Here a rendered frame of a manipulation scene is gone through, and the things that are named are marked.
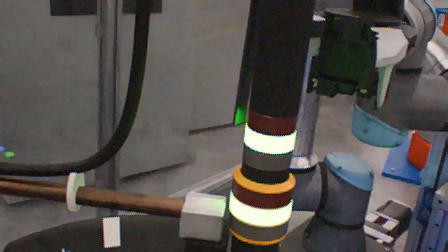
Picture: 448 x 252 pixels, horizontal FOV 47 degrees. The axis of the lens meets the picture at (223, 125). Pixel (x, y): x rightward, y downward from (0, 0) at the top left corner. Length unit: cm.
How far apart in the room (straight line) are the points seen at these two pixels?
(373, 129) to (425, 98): 7
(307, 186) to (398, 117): 49
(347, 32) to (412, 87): 22
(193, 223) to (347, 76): 22
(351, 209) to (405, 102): 54
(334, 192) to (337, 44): 69
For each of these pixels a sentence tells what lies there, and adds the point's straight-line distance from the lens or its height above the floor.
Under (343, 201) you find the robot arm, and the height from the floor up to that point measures 120.
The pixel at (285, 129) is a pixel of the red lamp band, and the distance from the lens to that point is 33.
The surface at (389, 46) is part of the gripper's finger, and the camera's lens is 41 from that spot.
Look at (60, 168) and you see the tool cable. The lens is 39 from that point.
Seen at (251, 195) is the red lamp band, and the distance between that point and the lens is 35.
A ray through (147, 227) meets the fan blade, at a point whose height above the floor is 142.
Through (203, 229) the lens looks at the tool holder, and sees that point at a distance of 37.
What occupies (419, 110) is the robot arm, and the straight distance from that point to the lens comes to 70.
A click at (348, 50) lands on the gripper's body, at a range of 50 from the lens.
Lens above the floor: 174
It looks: 21 degrees down
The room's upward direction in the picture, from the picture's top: 6 degrees clockwise
